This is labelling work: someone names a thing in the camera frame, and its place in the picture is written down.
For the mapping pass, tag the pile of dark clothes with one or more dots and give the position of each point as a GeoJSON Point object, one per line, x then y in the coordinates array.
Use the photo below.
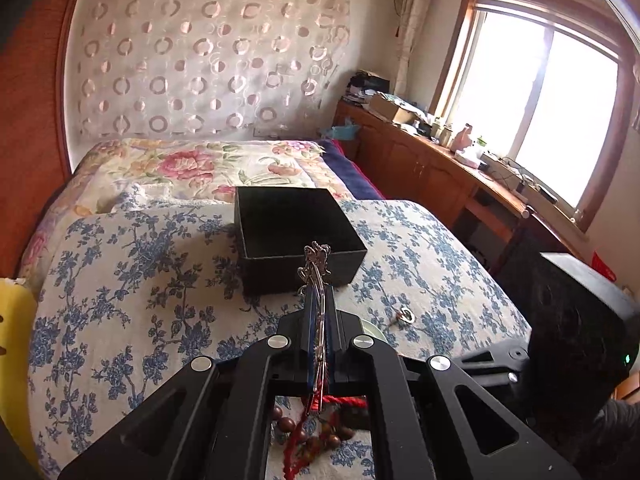
{"type": "Point", "coordinates": [365, 85]}

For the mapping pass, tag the circle patterned wall hanging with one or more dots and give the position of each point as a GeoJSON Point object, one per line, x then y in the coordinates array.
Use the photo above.
{"type": "Point", "coordinates": [200, 60]}

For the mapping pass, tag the yellow cushion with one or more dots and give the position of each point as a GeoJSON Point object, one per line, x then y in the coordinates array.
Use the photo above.
{"type": "Point", "coordinates": [15, 340]}

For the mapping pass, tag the tied patterned curtain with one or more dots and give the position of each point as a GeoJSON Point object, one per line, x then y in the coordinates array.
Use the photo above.
{"type": "Point", "coordinates": [415, 10]}

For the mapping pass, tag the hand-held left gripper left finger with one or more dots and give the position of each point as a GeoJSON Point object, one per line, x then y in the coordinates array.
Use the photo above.
{"type": "Point", "coordinates": [311, 350]}

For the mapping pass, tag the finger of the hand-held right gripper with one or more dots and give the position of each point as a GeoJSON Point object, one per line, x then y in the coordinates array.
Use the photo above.
{"type": "Point", "coordinates": [495, 360]}

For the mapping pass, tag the blue floral cloth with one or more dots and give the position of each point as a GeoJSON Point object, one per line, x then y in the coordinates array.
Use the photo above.
{"type": "Point", "coordinates": [150, 310]}

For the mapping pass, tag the light blue bag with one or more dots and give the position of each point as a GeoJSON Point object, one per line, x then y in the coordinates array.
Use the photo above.
{"type": "Point", "coordinates": [340, 131]}

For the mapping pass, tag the pale jade bangle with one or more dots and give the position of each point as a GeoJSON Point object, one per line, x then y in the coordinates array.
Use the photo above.
{"type": "Point", "coordinates": [373, 331]}

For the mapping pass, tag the black jewelry box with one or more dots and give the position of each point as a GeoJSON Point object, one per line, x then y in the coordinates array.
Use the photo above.
{"type": "Point", "coordinates": [300, 270]}

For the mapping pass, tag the silver ornate hairpin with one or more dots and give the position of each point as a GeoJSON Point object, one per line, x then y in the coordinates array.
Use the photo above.
{"type": "Point", "coordinates": [316, 260]}

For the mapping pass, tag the tissue box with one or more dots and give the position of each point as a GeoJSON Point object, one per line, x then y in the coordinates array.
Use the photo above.
{"type": "Point", "coordinates": [467, 156]}

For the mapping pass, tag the red paper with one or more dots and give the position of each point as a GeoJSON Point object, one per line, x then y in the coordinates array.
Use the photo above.
{"type": "Point", "coordinates": [604, 266]}

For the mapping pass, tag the wooden framed window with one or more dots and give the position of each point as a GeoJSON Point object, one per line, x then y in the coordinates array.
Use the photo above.
{"type": "Point", "coordinates": [525, 85]}

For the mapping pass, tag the dark blue blanket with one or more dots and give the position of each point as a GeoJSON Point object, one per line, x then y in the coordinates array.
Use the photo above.
{"type": "Point", "coordinates": [355, 175]}

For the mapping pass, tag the green capped bottle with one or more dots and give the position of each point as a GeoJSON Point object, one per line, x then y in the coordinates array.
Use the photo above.
{"type": "Point", "coordinates": [481, 142]}

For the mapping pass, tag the pink figurine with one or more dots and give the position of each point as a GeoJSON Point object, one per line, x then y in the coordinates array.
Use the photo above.
{"type": "Point", "coordinates": [464, 137]}

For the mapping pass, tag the wooden cabinet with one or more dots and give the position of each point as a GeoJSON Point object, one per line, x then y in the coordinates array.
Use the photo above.
{"type": "Point", "coordinates": [425, 170]}

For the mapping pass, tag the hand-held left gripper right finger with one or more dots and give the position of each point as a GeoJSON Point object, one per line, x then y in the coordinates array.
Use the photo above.
{"type": "Point", "coordinates": [344, 345]}

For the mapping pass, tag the cardboard box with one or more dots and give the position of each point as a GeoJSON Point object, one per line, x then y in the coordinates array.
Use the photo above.
{"type": "Point", "coordinates": [390, 110]}

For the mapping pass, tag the pink floral quilt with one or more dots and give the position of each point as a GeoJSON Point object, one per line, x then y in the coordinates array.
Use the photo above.
{"type": "Point", "coordinates": [190, 165]}

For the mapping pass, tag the red blanket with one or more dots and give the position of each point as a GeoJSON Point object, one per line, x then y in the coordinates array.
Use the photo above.
{"type": "Point", "coordinates": [341, 147]}

